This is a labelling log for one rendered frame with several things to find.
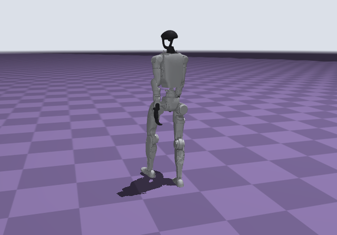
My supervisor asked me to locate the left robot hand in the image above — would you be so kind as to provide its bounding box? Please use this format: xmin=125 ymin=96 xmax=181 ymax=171
xmin=153 ymin=103 xmax=162 ymax=125

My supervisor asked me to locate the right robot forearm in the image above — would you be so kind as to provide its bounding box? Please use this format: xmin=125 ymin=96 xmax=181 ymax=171
xmin=175 ymin=81 xmax=185 ymax=97

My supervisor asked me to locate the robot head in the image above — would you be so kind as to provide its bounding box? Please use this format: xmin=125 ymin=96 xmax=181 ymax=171
xmin=161 ymin=30 xmax=178 ymax=54

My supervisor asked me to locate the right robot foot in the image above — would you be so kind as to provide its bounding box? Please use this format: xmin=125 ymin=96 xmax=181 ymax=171
xmin=172 ymin=178 xmax=184 ymax=187

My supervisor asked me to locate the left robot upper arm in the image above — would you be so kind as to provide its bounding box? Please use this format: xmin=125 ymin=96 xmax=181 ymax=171
xmin=151 ymin=54 xmax=163 ymax=87

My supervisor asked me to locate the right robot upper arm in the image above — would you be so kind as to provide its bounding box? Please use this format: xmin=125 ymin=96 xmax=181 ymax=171
xmin=182 ymin=55 xmax=189 ymax=83

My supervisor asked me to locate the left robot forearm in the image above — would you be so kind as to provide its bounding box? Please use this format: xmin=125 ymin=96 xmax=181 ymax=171
xmin=151 ymin=79 xmax=161 ymax=108

